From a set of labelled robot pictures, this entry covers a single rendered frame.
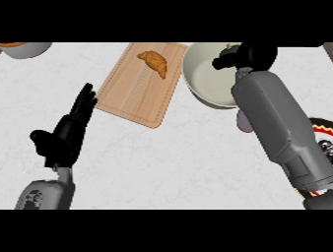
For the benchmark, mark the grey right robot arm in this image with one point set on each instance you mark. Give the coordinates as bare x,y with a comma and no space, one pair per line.
279,121

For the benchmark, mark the pale cream bowl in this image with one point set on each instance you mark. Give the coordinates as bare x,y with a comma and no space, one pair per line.
207,78

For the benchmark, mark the orange food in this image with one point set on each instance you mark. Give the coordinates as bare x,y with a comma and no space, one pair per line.
10,44

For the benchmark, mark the golden brown croissant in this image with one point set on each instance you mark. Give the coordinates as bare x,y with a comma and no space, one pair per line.
155,62

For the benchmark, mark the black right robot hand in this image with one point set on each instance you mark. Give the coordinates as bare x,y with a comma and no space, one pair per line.
256,56

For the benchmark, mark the grey bowl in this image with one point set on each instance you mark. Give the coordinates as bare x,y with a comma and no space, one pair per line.
28,51

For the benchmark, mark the dark green vegetable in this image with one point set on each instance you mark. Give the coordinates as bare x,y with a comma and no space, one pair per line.
230,50

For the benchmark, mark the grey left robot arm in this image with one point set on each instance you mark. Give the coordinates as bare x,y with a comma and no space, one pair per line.
47,193

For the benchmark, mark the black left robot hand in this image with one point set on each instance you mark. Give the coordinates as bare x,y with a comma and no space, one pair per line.
66,138

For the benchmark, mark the pale purple oblong object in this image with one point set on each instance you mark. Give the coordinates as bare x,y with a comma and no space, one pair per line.
242,123

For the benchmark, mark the pale wooden cutting board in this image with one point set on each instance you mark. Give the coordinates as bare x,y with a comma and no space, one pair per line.
134,88

